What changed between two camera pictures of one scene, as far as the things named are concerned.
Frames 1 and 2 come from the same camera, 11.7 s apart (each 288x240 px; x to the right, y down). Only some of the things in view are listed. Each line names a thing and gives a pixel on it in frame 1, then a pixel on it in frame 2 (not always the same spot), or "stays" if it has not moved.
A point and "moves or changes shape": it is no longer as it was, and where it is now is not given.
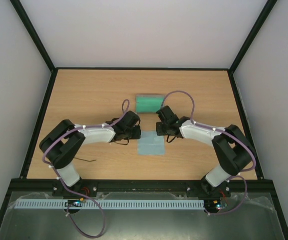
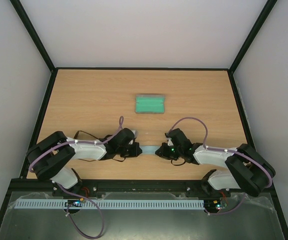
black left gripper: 137,134 to 134,153
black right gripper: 160,128 to 161,150
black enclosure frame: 51,84 stays
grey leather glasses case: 147,103 stays
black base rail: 236,186 stays
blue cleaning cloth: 151,144 moves or changes shape
